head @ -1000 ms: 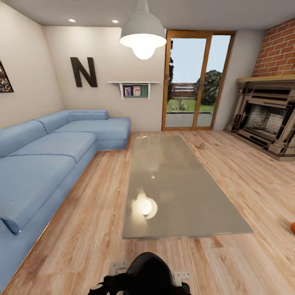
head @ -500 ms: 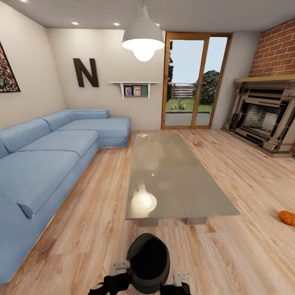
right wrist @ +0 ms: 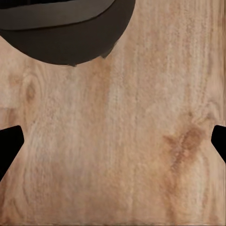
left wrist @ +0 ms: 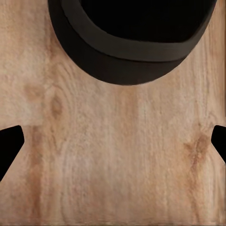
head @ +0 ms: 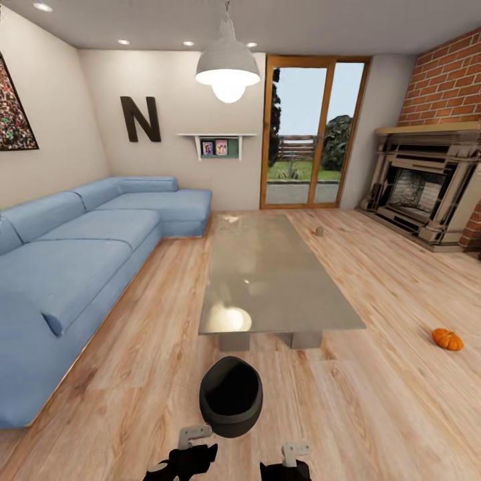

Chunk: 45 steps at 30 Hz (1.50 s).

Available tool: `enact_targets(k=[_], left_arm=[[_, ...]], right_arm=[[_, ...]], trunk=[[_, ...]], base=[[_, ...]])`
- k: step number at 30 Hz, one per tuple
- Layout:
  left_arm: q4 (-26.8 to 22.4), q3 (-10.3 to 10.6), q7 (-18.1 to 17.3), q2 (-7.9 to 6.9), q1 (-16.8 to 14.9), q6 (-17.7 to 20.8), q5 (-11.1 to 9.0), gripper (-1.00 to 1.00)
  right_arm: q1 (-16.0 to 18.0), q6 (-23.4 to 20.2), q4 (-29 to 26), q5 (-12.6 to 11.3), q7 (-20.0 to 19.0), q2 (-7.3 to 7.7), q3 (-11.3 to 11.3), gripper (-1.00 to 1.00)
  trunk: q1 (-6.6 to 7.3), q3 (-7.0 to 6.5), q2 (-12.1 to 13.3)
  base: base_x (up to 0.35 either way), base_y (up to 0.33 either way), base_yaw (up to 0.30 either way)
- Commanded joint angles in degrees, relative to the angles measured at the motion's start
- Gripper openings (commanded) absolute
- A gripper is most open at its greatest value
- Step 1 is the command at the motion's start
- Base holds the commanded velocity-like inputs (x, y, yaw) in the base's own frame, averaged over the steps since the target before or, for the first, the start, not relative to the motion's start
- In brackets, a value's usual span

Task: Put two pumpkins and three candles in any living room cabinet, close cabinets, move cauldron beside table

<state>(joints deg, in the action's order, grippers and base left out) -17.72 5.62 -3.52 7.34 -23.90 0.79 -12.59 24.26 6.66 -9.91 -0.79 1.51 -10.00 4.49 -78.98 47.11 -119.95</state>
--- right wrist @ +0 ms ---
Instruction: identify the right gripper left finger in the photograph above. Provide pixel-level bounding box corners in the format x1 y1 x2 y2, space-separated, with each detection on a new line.
0 125 24 181

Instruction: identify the cauldron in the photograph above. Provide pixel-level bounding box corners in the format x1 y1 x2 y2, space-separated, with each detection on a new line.
0 0 136 67

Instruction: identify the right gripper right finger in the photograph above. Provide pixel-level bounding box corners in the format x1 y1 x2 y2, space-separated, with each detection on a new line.
211 125 226 163

